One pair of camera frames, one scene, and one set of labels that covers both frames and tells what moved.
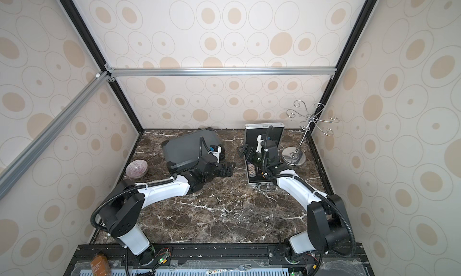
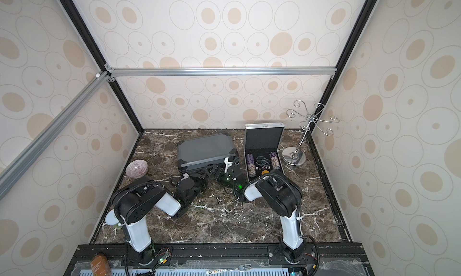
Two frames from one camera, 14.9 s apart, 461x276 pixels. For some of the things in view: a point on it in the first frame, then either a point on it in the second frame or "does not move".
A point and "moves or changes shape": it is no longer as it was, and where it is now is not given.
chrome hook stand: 294,156 does not move
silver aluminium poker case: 263,144 does not move
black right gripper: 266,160 -> 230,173
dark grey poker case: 183,151 moves or changes shape
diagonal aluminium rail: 16,165 does not move
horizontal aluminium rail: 219,71 does not move
